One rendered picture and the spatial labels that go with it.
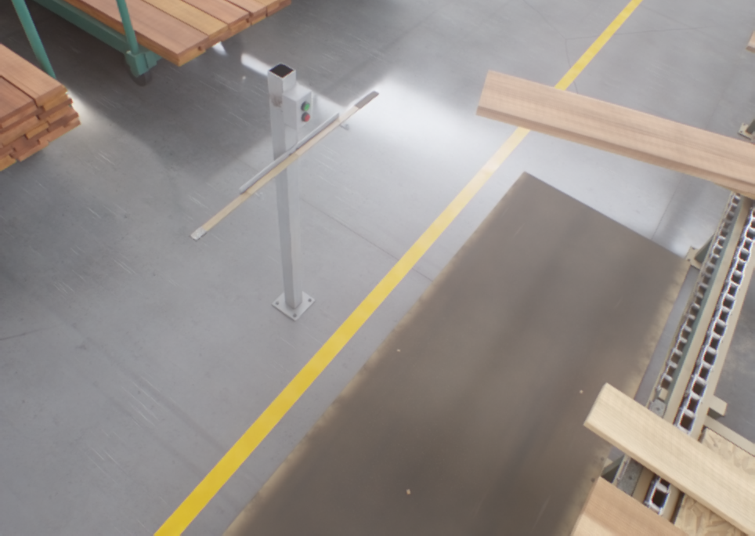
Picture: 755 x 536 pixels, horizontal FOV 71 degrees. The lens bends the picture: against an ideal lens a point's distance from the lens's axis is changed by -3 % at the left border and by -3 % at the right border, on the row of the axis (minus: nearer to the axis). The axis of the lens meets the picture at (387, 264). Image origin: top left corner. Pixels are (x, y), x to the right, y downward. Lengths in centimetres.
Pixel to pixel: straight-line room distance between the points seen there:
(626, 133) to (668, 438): 127
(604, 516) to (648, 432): 29
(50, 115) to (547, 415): 266
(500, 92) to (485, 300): 103
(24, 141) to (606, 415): 263
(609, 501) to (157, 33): 310
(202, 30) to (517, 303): 231
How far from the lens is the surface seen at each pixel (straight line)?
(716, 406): 200
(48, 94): 294
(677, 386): 195
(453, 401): 253
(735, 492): 184
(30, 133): 298
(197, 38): 342
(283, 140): 186
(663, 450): 176
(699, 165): 254
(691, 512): 180
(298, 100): 171
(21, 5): 307
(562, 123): 240
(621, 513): 164
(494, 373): 264
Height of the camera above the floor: 230
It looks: 54 degrees down
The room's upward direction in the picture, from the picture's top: 10 degrees clockwise
